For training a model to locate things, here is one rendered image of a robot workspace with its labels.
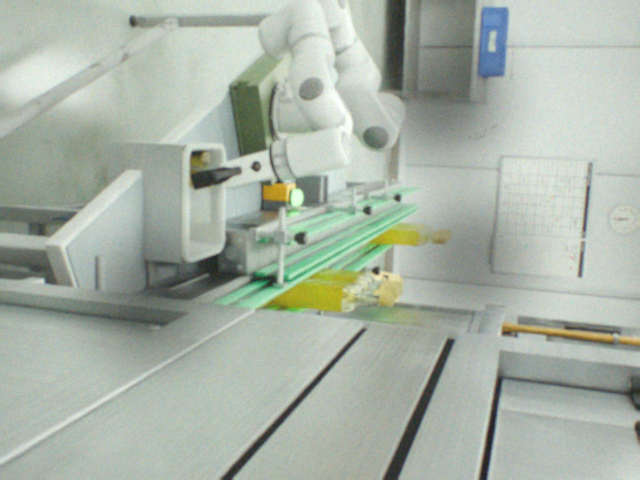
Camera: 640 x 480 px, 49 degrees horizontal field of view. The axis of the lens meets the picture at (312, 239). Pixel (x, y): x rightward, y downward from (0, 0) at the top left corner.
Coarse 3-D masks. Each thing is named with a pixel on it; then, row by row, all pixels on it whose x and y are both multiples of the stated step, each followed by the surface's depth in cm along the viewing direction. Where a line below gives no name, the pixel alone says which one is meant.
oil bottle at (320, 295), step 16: (304, 288) 156; (320, 288) 155; (336, 288) 154; (352, 288) 155; (272, 304) 160; (288, 304) 158; (304, 304) 157; (320, 304) 156; (336, 304) 154; (352, 304) 154
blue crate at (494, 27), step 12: (492, 12) 629; (504, 12) 626; (492, 24) 631; (504, 24) 627; (480, 36) 636; (492, 36) 632; (504, 36) 629; (480, 48) 637; (492, 48) 634; (504, 48) 667; (480, 60) 639; (492, 60) 636; (504, 60) 668; (480, 72) 640; (492, 72) 638; (504, 72) 670
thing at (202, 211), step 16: (192, 144) 130; (208, 144) 136; (224, 160) 143; (192, 192) 146; (208, 192) 145; (224, 192) 145; (192, 208) 146; (208, 208) 145; (224, 208) 145; (192, 224) 147; (208, 224) 146; (224, 224) 146; (192, 240) 147; (208, 240) 146; (224, 240) 146; (192, 256) 133
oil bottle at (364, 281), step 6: (312, 276) 168; (318, 276) 167; (324, 276) 167; (330, 276) 167; (336, 276) 167; (342, 276) 166; (348, 276) 167; (354, 276) 167; (360, 276) 167; (360, 282) 165; (366, 282) 165; (366, 288) 165
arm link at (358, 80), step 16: (352, 48) 159; (336, 64) 161; (352, 64) 160; (368, 64) 160; (352, 80) 155; (368, 80) 156; (352, 96) 156; (368, 96) 156; (352, 112) 158; (368, 112) 157; (384, 112) 158; (352, 128) 161; (368, 128) 159; (384, 128) 159; (368, 144) 162; (384, 144) 161
